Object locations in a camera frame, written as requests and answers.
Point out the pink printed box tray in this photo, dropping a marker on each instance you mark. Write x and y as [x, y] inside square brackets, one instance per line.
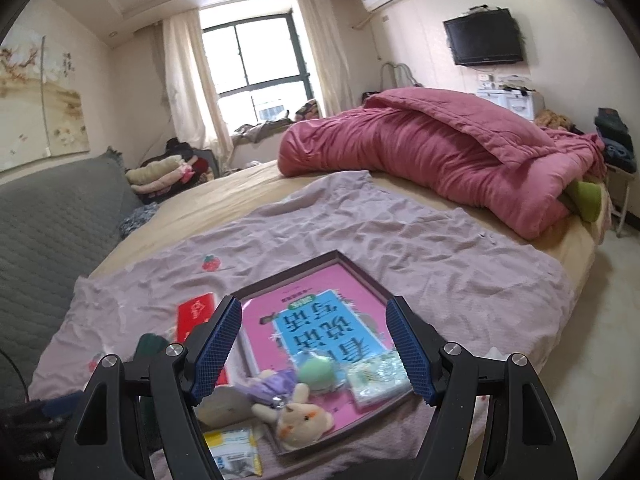
[320, 290]

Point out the plush rabbit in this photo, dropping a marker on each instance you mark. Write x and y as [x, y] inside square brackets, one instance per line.
[300, 417]

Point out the brown fuzzy cloth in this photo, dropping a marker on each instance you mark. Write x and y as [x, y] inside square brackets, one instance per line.
[552, 120]

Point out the pink quilt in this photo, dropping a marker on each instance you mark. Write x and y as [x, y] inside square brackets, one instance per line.
[425, 145]

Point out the pile of folded clothes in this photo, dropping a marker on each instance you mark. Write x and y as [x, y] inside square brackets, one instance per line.
[160, 172]

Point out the yellow white snack packet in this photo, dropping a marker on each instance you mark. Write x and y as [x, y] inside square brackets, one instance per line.
[232, 452]

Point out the white chair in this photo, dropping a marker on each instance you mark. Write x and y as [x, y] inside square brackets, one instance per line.
[622, 195]

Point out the window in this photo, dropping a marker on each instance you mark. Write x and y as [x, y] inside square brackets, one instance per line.
[260, 55]

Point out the green makeup puff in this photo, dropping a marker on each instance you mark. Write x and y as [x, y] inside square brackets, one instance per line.
[320, 372]

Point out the flower wall painting panel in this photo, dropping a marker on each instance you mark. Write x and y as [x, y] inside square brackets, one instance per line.
[67, 105]
[22, 110]

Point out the dark patterned cloth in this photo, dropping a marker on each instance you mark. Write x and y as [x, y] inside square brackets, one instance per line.
[137, 220]

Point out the metal tube frame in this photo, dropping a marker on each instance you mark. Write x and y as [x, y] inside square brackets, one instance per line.
[400, 72]

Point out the green white tissue packet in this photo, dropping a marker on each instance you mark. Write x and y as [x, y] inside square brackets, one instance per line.
[375, 380]

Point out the cream curtain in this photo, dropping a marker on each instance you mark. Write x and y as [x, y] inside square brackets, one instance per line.
[322, 60]
[185, 85]

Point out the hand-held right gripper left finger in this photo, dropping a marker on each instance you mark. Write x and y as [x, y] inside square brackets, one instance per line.
[215, 355]

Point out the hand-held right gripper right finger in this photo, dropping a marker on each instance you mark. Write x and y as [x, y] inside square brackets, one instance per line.
[407, 350]

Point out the white cabinet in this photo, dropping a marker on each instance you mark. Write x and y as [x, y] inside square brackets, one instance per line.
[515, 102]

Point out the red tissue pack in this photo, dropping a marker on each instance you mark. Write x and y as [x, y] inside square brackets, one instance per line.
[197, 312]

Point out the green pillow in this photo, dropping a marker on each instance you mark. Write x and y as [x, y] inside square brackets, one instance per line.
[587, 200]

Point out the bed with beige sheet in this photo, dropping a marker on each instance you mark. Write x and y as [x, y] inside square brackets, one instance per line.
[225, 185]

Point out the heap of dark clothes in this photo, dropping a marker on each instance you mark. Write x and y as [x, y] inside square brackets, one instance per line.
[615, 135]

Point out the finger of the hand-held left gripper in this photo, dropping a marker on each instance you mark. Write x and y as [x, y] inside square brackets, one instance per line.
[60, 405]

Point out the grey quilted headboard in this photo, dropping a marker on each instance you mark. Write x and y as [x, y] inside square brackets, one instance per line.
[50, 240]

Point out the black wall television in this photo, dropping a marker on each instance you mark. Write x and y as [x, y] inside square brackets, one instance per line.
[482, 37]

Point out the dark green thermos bottle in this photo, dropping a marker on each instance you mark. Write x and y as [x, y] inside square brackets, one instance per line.
[150, 347]

